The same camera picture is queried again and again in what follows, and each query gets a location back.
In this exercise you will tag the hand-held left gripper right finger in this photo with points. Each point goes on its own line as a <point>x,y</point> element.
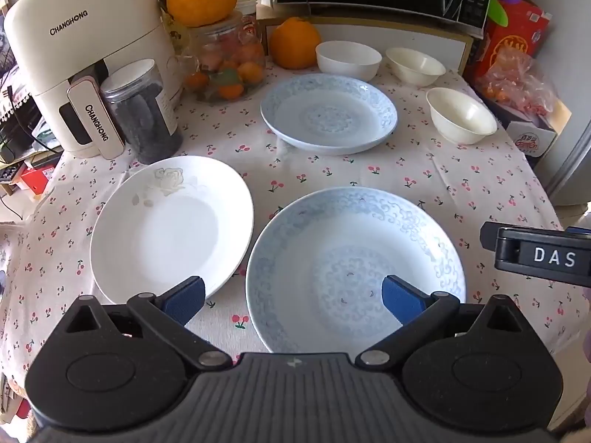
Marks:
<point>399,297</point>

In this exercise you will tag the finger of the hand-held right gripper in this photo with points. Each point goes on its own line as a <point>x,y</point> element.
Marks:
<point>531,254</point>

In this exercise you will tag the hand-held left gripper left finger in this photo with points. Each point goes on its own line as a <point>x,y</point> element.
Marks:
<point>184,297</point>

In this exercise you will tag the white rose print plate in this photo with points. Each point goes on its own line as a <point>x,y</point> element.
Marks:
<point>171,230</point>

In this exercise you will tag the blue patterned plate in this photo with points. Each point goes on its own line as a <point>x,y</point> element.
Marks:
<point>341,258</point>
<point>328,115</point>

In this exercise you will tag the cream bowl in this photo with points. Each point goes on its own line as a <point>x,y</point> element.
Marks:
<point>415,67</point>
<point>461,117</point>

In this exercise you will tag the white bowl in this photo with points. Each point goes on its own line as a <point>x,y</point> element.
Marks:
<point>348,62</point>

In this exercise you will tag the black and white cardboard box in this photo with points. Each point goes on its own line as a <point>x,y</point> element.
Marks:
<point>535,140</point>

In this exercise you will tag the white refrigerator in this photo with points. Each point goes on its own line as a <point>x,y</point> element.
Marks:
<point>572,147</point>

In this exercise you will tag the cherry print tablecloth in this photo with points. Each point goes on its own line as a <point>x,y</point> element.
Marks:
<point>369,170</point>

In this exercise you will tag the plastic bag of oranges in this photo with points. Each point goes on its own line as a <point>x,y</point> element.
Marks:
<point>517,83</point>

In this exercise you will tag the clear jar with dark contents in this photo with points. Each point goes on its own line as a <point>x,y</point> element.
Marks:
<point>143,120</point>

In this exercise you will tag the small red box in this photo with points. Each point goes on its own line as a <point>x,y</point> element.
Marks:
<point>37,177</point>

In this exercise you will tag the red cardboard box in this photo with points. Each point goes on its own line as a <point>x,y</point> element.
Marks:
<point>517,32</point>

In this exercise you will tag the glass jar of tangerines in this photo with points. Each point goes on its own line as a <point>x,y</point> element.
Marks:
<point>226,69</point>

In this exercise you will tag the green plastic toy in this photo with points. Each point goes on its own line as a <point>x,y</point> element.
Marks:
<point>496,11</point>

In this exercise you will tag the cream air fryer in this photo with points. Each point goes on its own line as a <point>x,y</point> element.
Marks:
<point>69,9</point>

